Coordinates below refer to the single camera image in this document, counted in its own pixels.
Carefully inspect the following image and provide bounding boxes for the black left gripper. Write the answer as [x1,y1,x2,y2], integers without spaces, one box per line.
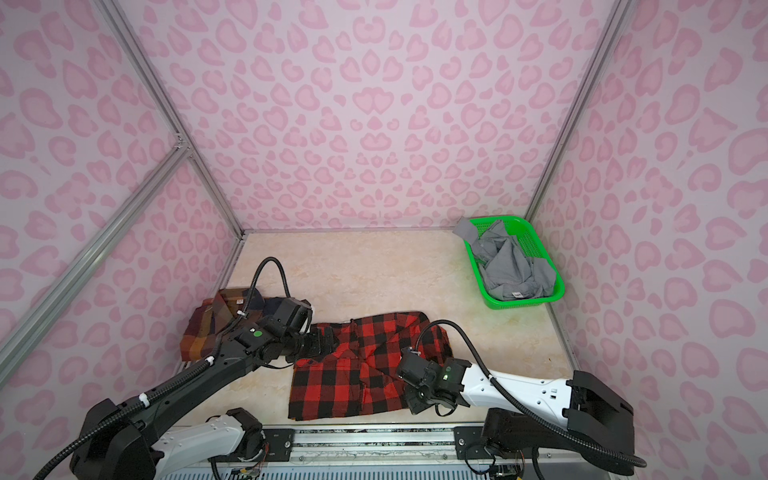
[285,323,343,361]

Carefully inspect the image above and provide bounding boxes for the red black plaid shirt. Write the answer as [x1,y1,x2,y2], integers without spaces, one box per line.
[288,311,453,421]

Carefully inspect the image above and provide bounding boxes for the green plastic basket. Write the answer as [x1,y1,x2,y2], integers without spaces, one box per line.
[454,216,565,310]

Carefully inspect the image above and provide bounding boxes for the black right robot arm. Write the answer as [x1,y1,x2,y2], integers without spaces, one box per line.
[396,347,647,476]

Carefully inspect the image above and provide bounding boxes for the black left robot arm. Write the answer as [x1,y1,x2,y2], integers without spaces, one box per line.
[66,298,333,479]

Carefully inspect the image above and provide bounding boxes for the folded brown plaid shirt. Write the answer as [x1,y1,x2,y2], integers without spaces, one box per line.
[179,288,284,362]

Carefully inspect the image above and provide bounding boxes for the grey shirt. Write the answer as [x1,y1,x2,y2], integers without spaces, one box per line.
[453,218,557,302]

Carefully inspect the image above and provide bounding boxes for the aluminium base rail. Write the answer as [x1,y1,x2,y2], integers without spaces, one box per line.
[111,415,610,479]

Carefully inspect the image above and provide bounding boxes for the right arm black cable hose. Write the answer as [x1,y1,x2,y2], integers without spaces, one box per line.
[413,319,648,470]

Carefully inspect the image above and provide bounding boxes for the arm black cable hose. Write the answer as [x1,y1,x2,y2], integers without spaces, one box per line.
[413,319,648,470]
[32,256,293,480]

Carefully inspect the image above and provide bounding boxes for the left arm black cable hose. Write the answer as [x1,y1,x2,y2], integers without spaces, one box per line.
[32,256,293,480]

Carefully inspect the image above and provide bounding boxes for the aluminium frame diagonal bar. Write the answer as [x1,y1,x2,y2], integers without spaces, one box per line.
[1,142,188,385]

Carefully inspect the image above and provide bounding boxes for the left corner aluminium post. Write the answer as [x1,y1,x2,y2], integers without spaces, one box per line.
[94,0,247,240]

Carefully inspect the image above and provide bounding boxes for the corner aluminium post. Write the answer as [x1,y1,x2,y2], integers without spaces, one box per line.
[94,0,247,240]
[524,0,637,223]

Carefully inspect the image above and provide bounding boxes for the right corner aluminium post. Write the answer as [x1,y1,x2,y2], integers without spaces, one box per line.
[524,0,637,223]

